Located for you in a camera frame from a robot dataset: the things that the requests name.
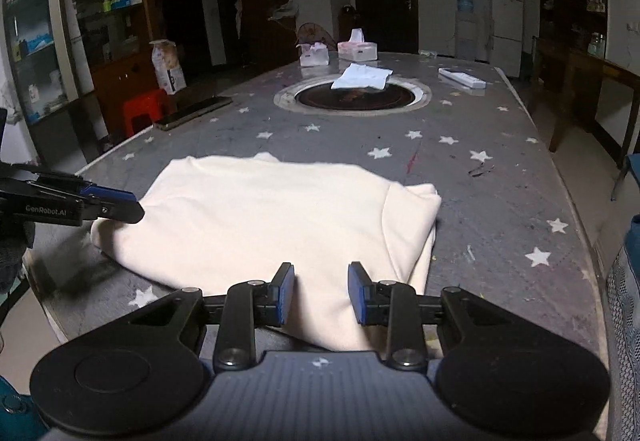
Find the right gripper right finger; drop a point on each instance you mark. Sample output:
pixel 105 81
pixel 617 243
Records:
pixel 396 307

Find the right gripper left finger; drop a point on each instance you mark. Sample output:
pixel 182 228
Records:
pixel 248 305

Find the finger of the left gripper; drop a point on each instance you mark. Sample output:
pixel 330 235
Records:
pixel 104 193
pixel 119 210

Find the cream sweatshirt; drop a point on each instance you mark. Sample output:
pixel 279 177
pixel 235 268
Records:
pixel 216 221

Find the teal sleeve forearm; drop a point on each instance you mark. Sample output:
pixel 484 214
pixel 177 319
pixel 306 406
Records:
pixel 19 421

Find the black smartphone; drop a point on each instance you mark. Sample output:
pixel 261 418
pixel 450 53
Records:
pixel 195 110

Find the red plastic stool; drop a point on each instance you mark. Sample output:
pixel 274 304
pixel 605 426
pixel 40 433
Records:
pixel 150 105

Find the white paper bag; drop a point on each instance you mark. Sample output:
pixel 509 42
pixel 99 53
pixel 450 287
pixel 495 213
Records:
pixel 169 73

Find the round hotpot stove inset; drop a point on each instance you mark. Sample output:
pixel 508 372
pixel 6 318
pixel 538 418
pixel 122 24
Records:
pixel 314 96

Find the white tissue sheet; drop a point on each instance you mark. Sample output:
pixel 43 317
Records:
pixel 360 76

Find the blue sofa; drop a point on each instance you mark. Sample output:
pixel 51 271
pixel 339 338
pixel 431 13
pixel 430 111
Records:
pixel 622 295

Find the white remote control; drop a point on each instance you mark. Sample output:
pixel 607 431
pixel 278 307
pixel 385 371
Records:
pixel 462 78

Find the dark wooden shelf cabinet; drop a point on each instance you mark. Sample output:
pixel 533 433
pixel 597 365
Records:
pixel 214 39

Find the small clear container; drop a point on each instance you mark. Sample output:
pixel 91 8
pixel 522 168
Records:
pixel 428 53

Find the pink tissue box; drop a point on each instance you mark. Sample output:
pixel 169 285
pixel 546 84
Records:
pixel 357 49

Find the pink electric fan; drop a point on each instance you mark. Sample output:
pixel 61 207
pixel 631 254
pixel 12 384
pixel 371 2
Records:
pixel 310 33

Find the brown wooden side table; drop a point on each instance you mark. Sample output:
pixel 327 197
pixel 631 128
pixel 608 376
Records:
pixel 576 103

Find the water dispenser with blue bottle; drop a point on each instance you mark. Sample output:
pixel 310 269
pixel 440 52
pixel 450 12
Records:
pixel 465 34

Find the white refrigerator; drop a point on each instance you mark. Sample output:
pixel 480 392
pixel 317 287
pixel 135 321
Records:
pixel 506 35

